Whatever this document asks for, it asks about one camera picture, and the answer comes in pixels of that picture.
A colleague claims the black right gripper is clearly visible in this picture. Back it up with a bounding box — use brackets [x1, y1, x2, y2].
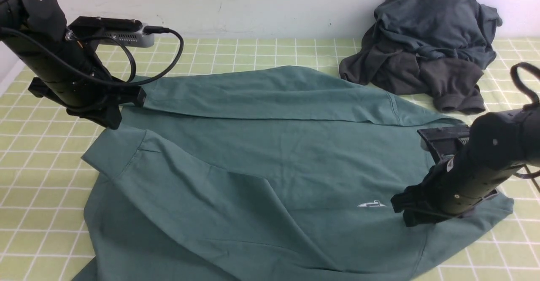
[390, 112, 540, 227]

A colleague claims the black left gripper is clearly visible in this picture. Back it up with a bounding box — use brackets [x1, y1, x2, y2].
[1, 28, 146, 130]

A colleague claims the green long-sleeve top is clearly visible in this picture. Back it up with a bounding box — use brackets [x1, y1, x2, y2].
[75, 66, 514, 281]

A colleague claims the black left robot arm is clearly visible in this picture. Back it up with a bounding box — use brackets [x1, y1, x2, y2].
[1, 0, 146, 130]

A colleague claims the green checkered tablecloth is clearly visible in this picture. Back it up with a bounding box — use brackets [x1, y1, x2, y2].
[0, 38, 540, 281]

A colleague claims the dark grey crumpled garment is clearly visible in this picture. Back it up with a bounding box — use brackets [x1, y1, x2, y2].
[339, 27, 486, 114]

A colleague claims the dark teal crumpled garment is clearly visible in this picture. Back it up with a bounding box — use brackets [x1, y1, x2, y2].
[374, 0, 503, 69]

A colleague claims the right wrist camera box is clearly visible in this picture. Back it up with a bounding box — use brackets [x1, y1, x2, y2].
[417, 125, 470, 164]

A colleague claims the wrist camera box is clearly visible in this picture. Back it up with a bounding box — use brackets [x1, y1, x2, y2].
[69, 16, 155, 48]
[417, 125, 470, 164]

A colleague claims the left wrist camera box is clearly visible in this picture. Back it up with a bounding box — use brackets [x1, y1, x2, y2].
[69, 16, 155, 48]

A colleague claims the black left camera cable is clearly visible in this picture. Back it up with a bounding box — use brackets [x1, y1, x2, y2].
[0, 26, 184, 88]

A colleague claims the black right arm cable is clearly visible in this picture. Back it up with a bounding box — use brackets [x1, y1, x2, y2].
[510, 62, 540, 193]

